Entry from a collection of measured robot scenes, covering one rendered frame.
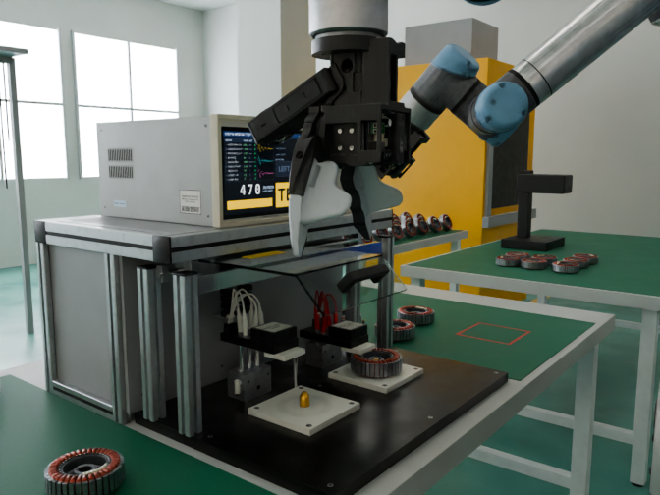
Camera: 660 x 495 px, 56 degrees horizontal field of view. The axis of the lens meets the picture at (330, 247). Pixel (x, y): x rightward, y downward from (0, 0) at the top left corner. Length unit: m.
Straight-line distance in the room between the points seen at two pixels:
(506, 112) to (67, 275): 0.89
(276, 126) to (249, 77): 4.81
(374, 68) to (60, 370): 1.04
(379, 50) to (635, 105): 5.78
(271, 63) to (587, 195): 3.22
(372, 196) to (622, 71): 5.77
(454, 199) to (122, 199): 3.70
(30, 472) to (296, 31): 4.63
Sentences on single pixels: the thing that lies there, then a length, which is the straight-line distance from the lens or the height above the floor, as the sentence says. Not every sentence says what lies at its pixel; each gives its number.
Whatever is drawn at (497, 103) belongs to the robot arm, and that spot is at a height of 1.33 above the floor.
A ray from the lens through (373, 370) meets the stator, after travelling 1.32.
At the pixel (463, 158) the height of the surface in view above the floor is 1.23.
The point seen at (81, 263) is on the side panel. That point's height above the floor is 1.04.
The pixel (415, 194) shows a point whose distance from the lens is 4.99.
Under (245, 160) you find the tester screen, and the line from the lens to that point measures 1.18.
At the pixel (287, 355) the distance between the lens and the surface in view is 1.16.
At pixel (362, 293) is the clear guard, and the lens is 1.03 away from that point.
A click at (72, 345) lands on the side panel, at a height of 0.86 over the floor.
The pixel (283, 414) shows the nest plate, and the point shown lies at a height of 0.78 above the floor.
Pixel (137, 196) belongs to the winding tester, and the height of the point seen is 1.16.
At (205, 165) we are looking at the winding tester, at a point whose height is 1.23.
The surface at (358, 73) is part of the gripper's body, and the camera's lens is 0.60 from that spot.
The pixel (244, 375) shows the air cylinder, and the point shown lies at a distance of 1.24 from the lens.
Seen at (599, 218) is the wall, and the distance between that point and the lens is 6.38.
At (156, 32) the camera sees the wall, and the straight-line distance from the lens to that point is 9.06.
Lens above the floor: 1.24
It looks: 8 degrees down
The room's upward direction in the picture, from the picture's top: straight up
